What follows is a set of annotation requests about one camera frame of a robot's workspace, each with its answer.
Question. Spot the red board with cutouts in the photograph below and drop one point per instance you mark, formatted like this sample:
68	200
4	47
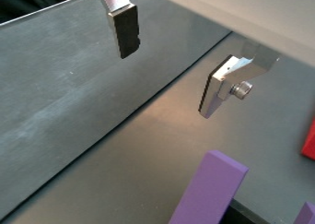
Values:
308	147

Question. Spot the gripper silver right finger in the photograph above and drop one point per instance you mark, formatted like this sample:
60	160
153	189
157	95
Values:
227	80

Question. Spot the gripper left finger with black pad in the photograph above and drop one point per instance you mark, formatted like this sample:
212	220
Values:
121	12

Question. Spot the purple U-shaped block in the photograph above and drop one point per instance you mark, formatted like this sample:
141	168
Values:
269	187

